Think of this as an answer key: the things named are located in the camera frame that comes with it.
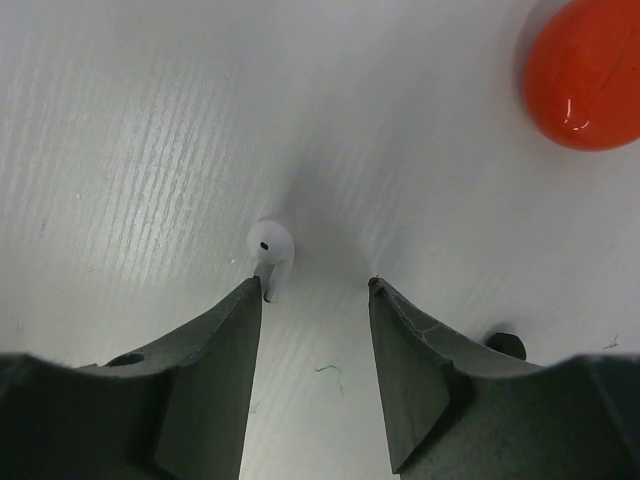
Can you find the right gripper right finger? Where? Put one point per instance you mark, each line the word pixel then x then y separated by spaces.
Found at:
pixel 456 409

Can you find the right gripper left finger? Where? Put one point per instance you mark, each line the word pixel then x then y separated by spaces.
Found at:
pixel 176 408

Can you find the white earbud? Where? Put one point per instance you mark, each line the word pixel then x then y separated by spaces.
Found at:
pixel 273 250

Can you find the black earbud upper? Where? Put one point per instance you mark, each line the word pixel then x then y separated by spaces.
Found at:
pixel 508 344

